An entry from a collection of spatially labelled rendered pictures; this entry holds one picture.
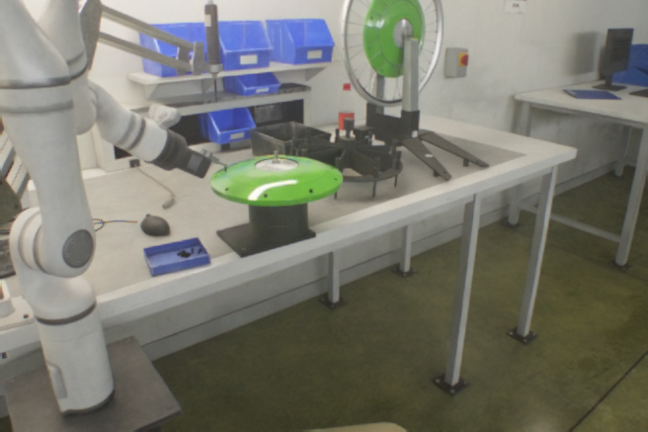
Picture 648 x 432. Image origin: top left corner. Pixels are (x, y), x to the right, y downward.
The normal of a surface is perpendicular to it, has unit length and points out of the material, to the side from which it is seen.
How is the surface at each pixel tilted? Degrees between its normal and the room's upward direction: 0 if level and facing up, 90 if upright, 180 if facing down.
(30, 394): 0
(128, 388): 0
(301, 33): 90
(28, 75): 85
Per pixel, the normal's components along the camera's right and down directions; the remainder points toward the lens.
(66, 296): 0.26, -0.81
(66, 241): 0.83, 0.14
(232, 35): 0.62, 0.27
